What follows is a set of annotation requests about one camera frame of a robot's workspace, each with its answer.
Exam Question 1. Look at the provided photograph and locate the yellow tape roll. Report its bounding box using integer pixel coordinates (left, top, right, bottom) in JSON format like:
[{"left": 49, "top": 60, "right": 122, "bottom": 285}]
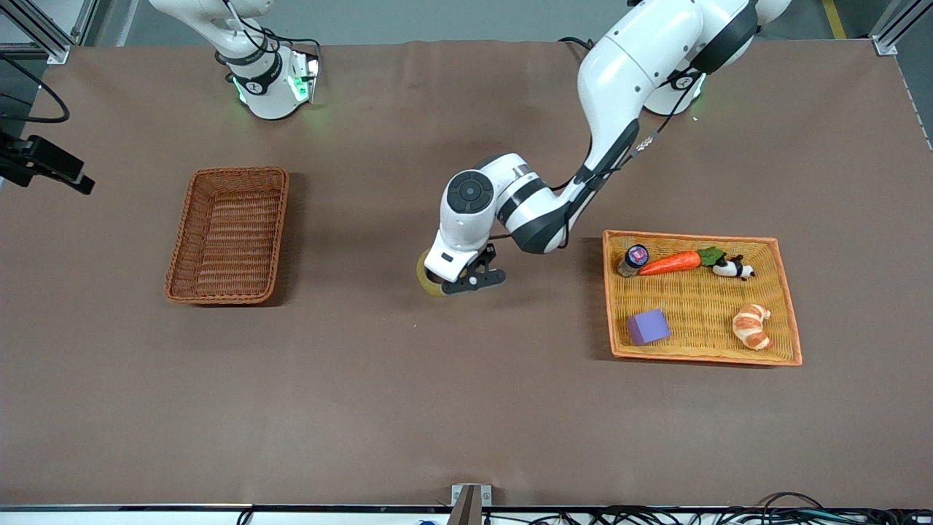
[{"left": 415, "top": 249, "right": 451, "bottom": 299}]

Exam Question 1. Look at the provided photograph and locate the small brown wicker basket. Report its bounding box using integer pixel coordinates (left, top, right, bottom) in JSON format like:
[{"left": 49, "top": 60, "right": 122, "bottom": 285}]
[{"left": 164, "top": 166, "right": 290, "bottom": 306}]

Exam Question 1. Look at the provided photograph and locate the large orange wicker basket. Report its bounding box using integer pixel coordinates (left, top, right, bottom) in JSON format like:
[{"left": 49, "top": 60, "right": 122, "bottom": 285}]
[{"left": 602, "top": 230, "right": 803, "bottom": 367}]

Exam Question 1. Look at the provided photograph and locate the brown table cover mat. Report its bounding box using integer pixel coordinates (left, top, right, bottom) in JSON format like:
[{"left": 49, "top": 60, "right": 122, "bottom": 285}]
[{"left": 0, "top": 40, "right": 933, "bottom": 509}]

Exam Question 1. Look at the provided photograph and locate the purple cube block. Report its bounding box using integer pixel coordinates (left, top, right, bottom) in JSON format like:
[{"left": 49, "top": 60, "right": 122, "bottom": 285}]
[{"left": 627, "top": 308, "right": 671, "bottom": 346}]

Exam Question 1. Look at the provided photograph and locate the orange toy carrot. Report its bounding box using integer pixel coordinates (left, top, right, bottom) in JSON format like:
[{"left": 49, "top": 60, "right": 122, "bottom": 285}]
[{"left": 639, "top": 246, "right": 726, "bottom": 276}]

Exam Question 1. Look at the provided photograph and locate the black and white panda toy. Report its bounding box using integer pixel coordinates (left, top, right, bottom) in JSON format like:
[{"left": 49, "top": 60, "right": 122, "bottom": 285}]
[{"left": 711, "top": 254, "right": 756, "bottom": 281}]

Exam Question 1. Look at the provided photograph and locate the toy croissant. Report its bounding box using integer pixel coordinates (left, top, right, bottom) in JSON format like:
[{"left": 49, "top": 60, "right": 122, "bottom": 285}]
[{"left": 732, "top": 304, "right": 772, "bottom": 351}]

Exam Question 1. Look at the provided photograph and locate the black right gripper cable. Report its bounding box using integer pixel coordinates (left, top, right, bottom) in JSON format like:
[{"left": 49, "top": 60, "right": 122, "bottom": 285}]
[{"left": 0, "top": 55, "right": 71, "bottom": 124}]

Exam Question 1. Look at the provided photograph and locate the aluminium frame post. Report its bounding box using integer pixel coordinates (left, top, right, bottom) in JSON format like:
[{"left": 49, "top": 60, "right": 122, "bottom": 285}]
[
  {"left": 0, "top": 0, "right": 99, "bottom": 65},
  {"left": 869, "top": 0, "right": 933, "bottom": 56}
]

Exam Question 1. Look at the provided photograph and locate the metal table edge bracket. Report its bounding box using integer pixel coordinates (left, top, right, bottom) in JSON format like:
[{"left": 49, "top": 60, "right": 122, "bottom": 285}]
[{"left": 450, "top": 483, "right": 492, "bottom": 525}]

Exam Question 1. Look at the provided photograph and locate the black cable bundle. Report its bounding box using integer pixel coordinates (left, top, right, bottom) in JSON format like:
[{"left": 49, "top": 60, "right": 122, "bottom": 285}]
[{"left": 481, "top": 492, "right": 933, "bottom": 525}]

